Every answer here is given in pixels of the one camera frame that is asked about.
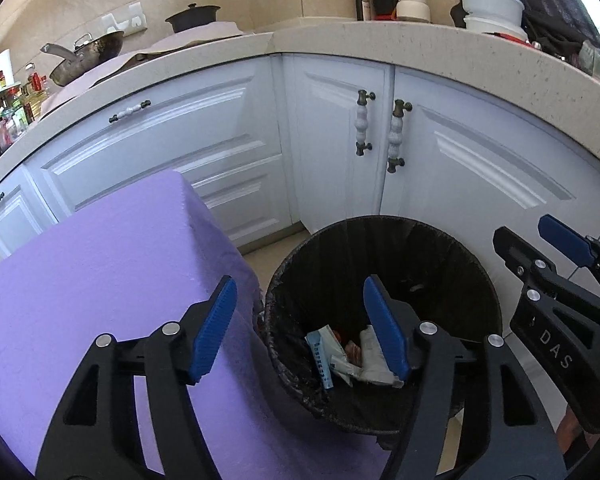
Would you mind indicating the clear drinking glass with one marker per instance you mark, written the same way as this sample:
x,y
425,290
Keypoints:
x,y
594,60

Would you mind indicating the group of condiment bottles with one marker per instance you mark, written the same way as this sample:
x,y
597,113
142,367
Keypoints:
x,y
7,120

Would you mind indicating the white tube blue print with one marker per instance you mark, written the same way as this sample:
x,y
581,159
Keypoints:
x,y
320,360

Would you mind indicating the white panelled cabinet door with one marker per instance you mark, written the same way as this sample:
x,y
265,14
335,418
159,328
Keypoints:
x,y
480,160

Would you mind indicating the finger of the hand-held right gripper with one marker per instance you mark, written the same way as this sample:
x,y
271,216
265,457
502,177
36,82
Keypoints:
x,y
525,255
562,240

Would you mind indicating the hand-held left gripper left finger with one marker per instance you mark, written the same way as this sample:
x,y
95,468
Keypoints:
x,y
212,330

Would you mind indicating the wide white cabinet front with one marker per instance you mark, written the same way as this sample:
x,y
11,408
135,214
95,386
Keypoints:
x,y
180,160

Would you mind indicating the trash bin with black liner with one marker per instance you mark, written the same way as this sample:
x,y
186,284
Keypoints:
x,y
330,260

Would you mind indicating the white jar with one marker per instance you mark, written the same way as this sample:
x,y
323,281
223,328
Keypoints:
x,y
413,7

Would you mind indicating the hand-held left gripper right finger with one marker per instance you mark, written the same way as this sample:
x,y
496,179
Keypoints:
x,y
385,330

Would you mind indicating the narrow white cabinet door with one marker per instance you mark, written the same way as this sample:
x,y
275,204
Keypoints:
x,y
330,160

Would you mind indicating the beige stone kitchen countertop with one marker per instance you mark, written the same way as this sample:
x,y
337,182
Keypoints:
x,y
430,40

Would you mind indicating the small white cabinet door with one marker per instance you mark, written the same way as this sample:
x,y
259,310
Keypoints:
x,y
15,215

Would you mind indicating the paper towel roll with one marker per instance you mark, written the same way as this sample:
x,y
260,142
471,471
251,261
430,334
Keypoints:
x,y
3,67

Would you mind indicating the black lidded pot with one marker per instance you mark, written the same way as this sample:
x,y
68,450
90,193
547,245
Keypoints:
x,y
192,19

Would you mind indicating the steel wok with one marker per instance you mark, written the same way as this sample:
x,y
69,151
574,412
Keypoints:
x,y
90,55

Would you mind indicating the white wall holder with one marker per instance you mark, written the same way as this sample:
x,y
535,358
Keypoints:
x,y
125,19

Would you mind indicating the purple tablecloth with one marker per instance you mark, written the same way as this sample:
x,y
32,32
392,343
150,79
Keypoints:
x,y
105,270

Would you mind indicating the white plastic container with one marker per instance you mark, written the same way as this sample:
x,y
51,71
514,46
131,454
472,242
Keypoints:
x,y
495,27

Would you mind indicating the plain white squeeze tube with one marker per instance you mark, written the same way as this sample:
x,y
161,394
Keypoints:
x,y
375,360

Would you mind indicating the orange plastic bag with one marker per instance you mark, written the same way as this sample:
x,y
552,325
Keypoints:
x,y
354,351

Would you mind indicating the person's right hand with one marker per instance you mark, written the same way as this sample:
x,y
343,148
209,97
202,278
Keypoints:
x,y
572,432

